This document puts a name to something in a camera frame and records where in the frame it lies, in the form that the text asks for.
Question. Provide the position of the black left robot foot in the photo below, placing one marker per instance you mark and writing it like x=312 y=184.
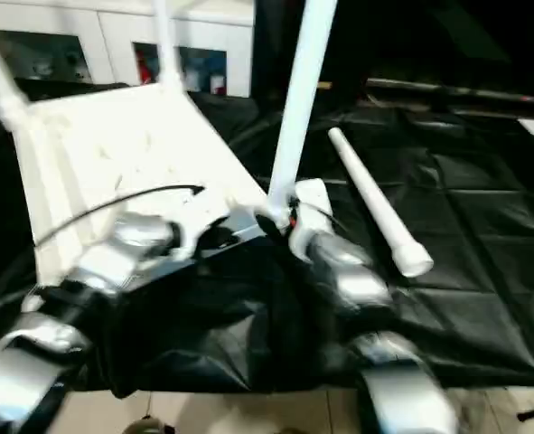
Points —
x=148 y=426

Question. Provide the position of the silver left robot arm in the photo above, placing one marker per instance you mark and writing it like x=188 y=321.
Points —
x=113 y=257

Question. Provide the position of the white plastic table top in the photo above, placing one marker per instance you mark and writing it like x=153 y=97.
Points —
x=113 y=149

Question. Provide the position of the black metal rod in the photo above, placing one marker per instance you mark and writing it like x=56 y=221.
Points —
x=465 y=92

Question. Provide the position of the white glass-door cabinet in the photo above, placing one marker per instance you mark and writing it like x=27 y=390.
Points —
x=68 y=22

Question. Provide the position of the small tan label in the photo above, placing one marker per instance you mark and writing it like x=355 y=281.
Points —
x=324 y=85

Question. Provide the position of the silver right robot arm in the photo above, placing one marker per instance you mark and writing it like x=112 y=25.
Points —
x=357 y=276

